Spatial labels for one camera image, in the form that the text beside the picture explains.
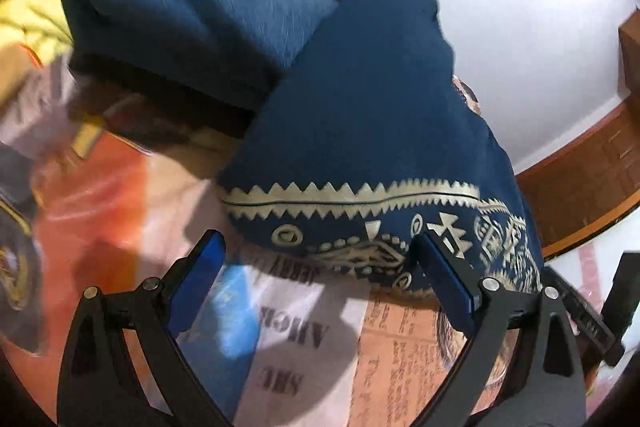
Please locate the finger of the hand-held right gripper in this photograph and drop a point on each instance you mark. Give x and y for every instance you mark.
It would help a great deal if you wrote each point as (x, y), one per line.
(622, 292)
(585, 317)

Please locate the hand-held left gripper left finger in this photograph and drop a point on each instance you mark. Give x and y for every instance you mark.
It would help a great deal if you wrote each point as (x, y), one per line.
(200, 277)

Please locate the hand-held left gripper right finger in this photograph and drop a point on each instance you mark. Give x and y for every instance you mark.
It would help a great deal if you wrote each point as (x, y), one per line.
(450, 282)

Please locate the navy blue gold-printed garment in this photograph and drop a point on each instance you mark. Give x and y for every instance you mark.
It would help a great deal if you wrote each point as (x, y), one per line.
(370, 107)

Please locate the printed blanket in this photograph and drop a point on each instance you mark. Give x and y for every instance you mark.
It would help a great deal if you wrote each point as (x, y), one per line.
(300, 357)

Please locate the wooden furniture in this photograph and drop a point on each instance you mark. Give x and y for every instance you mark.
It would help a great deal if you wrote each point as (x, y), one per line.
(631, 52)

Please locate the yellow cloth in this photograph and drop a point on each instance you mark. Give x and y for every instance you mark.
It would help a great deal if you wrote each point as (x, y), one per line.
(30, 22)

